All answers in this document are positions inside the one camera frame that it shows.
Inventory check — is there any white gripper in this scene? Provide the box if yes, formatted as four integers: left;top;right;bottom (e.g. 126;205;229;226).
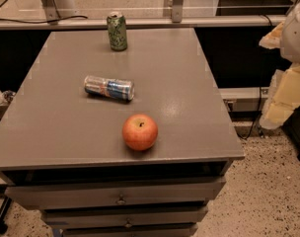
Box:
259;1;300;129

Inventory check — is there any red bull can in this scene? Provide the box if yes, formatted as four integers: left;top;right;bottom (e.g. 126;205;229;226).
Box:
84;75;134;101

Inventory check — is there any black cable on rail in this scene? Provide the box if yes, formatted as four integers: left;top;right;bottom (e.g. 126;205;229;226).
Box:
0;15;89;25

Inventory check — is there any metal frame rail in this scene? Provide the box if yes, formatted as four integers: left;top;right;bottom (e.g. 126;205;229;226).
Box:
0;0;297;30

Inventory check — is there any green soda can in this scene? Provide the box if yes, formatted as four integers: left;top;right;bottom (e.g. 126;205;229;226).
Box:
107;11;127;51

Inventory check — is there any red apple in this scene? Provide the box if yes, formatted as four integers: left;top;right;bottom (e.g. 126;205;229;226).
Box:
122;114;158;151

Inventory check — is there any grey drawer cabinet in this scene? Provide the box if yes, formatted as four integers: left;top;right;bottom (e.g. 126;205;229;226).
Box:
0;29;244;237

